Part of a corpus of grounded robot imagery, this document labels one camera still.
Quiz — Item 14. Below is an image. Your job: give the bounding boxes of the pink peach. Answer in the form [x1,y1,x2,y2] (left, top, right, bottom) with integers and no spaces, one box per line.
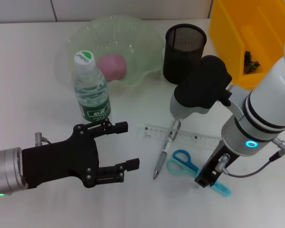
[96,53,128,82]

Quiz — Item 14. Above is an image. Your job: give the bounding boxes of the gripper silver plug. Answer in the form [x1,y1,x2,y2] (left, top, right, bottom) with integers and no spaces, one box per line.
[34,132,53,147]
[214,153,231,173]

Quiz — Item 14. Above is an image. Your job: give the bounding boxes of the clear water bottle green label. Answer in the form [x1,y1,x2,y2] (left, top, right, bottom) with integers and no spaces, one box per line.
[73,50,113,124]

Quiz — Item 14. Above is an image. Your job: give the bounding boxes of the yellow plastic bin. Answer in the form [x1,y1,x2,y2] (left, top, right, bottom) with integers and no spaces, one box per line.
[208,0,285,90]

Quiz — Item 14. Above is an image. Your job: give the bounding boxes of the right gripper silver plug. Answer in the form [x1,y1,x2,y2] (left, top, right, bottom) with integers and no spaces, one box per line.
[214,153,231,173]

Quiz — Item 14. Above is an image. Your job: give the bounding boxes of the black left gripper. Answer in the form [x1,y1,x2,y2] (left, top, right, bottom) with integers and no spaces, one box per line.
[21,117,142,190]

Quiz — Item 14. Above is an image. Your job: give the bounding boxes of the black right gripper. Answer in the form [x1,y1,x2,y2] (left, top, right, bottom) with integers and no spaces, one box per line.
[194,140,238,190]

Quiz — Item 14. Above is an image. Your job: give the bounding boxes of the left gripper silver plug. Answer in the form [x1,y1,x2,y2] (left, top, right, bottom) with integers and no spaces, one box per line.
[34,132,53,147]

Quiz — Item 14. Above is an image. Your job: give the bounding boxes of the black mesh pen holder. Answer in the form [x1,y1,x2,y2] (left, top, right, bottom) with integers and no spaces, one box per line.
[162,23,208,86]

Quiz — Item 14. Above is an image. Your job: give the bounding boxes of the grey white ballpoint pen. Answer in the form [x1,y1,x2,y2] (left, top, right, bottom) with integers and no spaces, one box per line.
[152,118,182,180]

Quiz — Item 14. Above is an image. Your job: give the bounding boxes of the green glass fruit bowl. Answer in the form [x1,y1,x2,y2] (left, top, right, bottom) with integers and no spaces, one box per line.
[67,15,166,93]

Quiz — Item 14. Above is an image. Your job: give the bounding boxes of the clear plastic ruler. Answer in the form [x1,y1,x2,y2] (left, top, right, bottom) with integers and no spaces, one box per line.
[142,123,223,150]

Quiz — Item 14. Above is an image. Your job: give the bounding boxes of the right gripper grey cable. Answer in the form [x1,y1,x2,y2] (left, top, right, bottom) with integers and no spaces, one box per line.
[222,136,285,178]

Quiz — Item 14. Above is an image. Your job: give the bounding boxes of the blue turquoise scissors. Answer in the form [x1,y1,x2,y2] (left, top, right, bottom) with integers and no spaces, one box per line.
[167,149,232,198]

